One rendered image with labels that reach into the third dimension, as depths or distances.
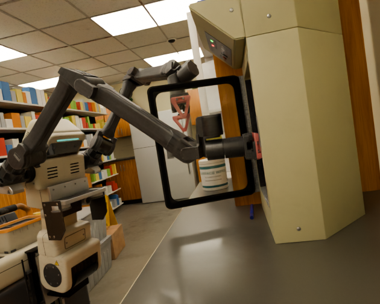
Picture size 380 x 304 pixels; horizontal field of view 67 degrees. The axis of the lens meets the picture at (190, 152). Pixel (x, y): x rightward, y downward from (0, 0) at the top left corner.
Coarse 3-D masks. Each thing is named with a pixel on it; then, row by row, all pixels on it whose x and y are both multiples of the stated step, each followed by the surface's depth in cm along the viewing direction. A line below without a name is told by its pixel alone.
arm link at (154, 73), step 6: (174, 60) 109; (156, 66) 123; (162, 66) 117; (174, 66) 108; (132, 72) 136; (138, 72) 136; (144, 72) 131; (150, 72) 125; (156, 72) 120; (162, 72) 113; (138, 78) 136; (144, 78) 132; (150, 78) 127; (156, 78) 123; (162, 78) 120; (144, 84) 145
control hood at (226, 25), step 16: (208, 0) 64; (224, 0) 63; (192, 16) 69; (208, 16) 64; (224, 16) 64; (240, 16) 63; (208, 32) 73; (224, 32) 64; (240, 32) 63; (208, 48) 92; (240, 48) 71; (240, 64) 88
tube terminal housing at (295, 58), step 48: (240, 0) 63; (288, 0) 61; (336, 0) 72; (288, 48) 62; (336, 48) 71; (288, 96) 63; (336, 96) 70; (288, 144) 64; (336, 144) 69; (288, 192) 64; (336, 192) 67; (288, 240) 65
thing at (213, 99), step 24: (168, 96) 91; (192, 96) 92; (216, 96) 93; (168, 120) 92; (192, 120) 93; (168, 168) 92; (192, 168) 93; (216, 168) 94; (240, 168) 95; (192, 192) 93; (216, 192) 94
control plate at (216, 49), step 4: (204, 32) 75; (208, 36) 76; (208, 40) 81; (212, 40) 78; (216, 40) 75; (208, 44) 85; (212, 44) 82; (216, 44) 79; (220, 44) 75; (212, 48) 87; (216, 48) 83; (220, 48) 80; (224, 48) 77; (228, 48) 74; (216, 52) 89; (220, 52) 85; (228, 52) 78; (220, 56) 90; (224, 56) 86; (228, 56) 82; (224, 60) 91; (228, 60) 88
